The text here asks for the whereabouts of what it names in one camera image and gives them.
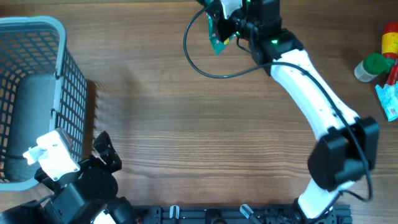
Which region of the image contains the green 3M gloves packet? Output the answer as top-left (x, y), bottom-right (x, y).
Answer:
top-left (197, 0), bottom-right (236, 55)

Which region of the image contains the green lid jar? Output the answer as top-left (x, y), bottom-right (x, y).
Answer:
top-left (354, 53), bottom-right (389, 83)

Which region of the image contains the red yellow sauce bottle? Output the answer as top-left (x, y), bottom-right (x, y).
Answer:
top-left (381, 21), bottom-right (397, 73)

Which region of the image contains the small red sachet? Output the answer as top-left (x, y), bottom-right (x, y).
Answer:
top-left (384, 64), bottom-right (398, 89)

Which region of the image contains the light green tissue packet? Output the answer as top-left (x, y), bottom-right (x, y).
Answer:
top-left (375, 84), bottom-right (397, 121)

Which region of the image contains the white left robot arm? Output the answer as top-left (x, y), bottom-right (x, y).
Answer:
top-left (1, 131), bottom-right (142, 223)

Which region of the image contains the grey plastic shopping basket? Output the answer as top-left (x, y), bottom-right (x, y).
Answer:
top-left (1, 16), bottom-right (87, 191)

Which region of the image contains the black right camera cable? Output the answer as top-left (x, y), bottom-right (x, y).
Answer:
top-left (183, 1), bottom-right (374, 218)

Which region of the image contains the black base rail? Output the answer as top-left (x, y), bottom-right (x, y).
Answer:
top-left (124, 203), bottom-right (353, 224)

